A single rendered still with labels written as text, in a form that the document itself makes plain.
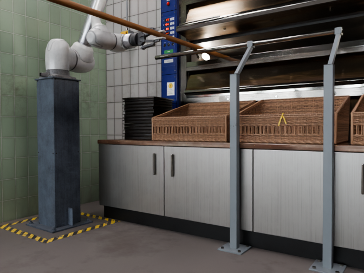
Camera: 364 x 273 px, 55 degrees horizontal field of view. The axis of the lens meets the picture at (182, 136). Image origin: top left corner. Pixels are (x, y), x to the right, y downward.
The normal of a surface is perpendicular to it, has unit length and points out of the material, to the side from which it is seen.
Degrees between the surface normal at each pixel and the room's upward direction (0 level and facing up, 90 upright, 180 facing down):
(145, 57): 90
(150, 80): 90
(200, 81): 70
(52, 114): 90
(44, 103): 90
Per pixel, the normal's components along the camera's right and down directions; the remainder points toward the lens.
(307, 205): -0.57, 0.02
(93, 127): 0.82, 0.01
